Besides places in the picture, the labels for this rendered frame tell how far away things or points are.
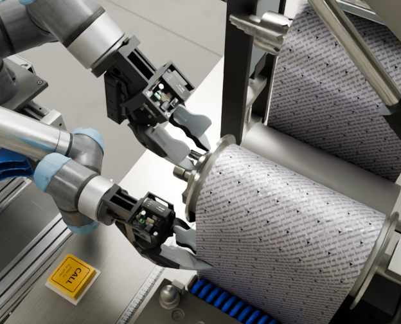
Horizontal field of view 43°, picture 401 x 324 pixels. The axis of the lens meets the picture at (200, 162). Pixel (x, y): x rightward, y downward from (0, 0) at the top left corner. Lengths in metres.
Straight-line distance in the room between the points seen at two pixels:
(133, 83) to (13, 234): 1.37
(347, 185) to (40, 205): 1.44
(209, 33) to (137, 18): 0.43
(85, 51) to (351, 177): 0.44
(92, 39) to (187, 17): 2.33
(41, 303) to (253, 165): 0.57
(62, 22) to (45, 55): 2.19
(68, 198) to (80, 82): 1.81
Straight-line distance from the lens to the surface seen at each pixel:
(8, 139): 1.04
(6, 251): 1.98
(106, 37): 0.69
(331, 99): 0.79
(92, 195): 0.89
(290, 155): 0.82
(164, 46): 2.83
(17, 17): 0.79
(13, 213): 2.05
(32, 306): 1.10
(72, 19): 0.69
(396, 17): 0.21
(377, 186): 0.82
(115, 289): 1.07
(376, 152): 0.84
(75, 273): 1.08
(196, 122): 0.76
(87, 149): 1.07
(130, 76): 0.70
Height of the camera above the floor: 1.89
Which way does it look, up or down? 55 degrees down
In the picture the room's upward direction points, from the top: straight up
